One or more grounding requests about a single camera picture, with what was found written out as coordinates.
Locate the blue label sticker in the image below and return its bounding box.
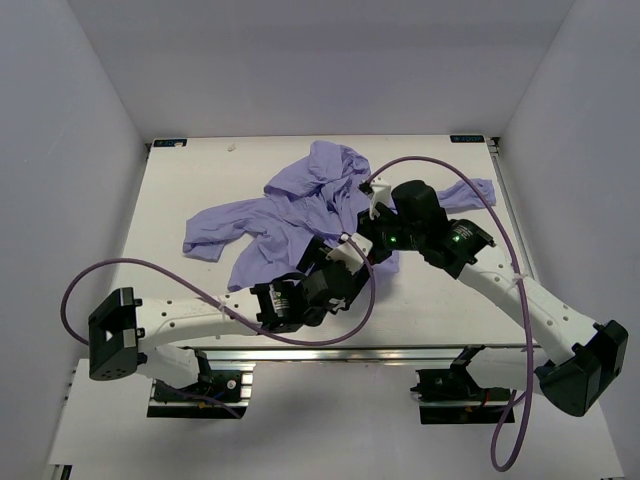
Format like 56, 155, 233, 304
152, 138, 187, 148
449, 134, 486, 143

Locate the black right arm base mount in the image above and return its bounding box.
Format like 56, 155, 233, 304
410, 346, 512, 425

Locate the blue label sticker right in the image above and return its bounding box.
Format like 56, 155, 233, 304
449, 134, 486, 143

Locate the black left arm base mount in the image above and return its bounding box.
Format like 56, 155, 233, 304
147, 352, 253, 420

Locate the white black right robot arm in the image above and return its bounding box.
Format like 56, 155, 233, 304
357, 178, 629, 417

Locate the blue label sticker left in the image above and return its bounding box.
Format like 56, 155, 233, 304
152, 138, 187, 148

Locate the lavender zip-up hooded jacket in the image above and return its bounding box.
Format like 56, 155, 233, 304
182, 139, 497, 294

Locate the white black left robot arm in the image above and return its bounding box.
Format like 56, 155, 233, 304
88, 234, 372, 399

